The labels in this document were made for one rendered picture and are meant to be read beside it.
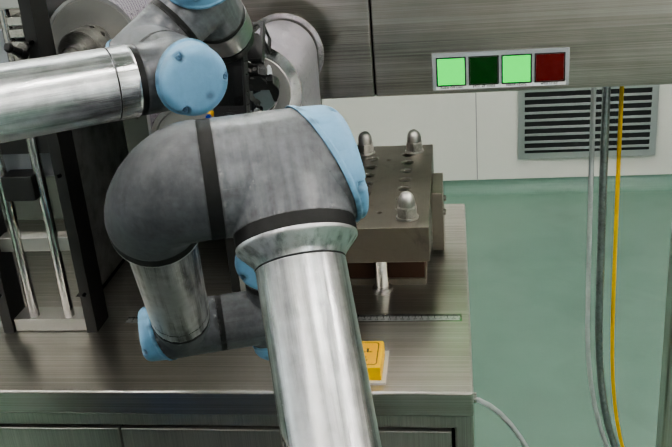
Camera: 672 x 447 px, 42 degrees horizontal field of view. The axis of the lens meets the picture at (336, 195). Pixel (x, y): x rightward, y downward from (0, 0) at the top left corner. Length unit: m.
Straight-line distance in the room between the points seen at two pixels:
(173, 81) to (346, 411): 0.37
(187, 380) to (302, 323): 0.55
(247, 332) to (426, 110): 3.04
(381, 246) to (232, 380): 0.32
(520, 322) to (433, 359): 1.88
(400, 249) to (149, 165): 0.67
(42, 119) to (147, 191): 0.14
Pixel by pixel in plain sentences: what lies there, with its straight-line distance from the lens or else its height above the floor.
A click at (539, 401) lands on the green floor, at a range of 2.76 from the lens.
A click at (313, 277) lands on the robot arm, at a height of 1.24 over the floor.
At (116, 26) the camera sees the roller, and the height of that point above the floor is 1.36.
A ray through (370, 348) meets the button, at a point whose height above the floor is 0.92.
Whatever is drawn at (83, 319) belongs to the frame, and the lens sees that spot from 1.47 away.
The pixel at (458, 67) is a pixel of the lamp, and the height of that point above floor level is 1.19.
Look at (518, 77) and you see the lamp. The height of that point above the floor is 1.17.
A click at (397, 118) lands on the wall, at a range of 4.14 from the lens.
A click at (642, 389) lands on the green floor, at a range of 2.86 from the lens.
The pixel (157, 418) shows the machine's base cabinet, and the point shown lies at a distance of 1.35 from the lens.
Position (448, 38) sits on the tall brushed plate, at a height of 1.25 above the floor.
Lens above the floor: 1.59
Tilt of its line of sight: 22 degrees down
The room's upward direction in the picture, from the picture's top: 5 degrees counter-clockwise
